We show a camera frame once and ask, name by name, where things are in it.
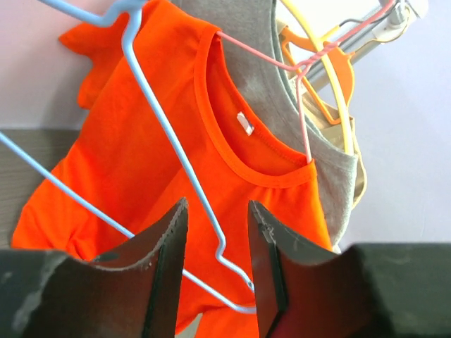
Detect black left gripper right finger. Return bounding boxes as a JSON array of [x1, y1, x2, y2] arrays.
[[247, 201, 450, 337]]

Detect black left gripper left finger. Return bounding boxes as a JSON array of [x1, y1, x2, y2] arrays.
[[1, 199, 188, 337]]

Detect light blue wire hanger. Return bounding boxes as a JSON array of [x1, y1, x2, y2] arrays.
[[1, 0, 255, 292]]

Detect beige t shirt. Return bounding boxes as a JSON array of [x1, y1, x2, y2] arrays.
[[276, 20, 367, 206]]

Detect orange t shirt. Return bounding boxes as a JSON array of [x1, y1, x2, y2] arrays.
[[11, 0, 334, 335]]

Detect orange plastic hanger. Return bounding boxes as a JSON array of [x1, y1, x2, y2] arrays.
[[279, 25, 354, 125]]

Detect yellow hanger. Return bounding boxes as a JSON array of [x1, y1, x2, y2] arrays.
[[281, 0, 354, 155]]

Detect grey t shirt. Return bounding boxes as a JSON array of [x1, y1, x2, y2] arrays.
[[174, 0, 358, 252]]

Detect white clothes rack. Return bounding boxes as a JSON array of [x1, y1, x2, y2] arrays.
[[306, 0, 429, 85]]

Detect pink wire hanger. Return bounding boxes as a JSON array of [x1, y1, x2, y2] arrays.
[[216, 1, 395, 163]]

